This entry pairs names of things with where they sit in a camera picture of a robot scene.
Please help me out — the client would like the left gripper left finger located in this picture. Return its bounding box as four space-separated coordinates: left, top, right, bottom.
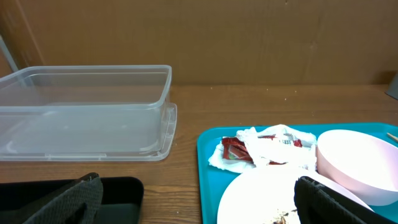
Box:
1 172 103 224

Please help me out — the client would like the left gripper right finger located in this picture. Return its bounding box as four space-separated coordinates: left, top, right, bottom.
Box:
294 176 396 224

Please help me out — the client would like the small pink plate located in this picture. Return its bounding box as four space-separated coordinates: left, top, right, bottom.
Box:
317 129 397 206

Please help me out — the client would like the brown food scrap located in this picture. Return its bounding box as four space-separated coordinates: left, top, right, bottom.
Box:
271 212 301 224

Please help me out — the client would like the black plastic tray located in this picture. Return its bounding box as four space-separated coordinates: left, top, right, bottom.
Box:
1 177 144 224

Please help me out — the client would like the large white dinner plate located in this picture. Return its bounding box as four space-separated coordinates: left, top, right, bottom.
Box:
217 165 372 224

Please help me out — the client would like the crumpled white napkin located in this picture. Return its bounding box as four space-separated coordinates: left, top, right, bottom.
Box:
208 124 317 174

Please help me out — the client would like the clear plastic storage bin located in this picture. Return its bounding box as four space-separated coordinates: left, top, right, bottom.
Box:
1 65 177 161

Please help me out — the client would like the red sauce packet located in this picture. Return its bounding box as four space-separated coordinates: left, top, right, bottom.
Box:
221 137 252 162

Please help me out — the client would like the teal serving tray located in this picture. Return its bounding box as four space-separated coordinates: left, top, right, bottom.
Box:
197 123 397 223

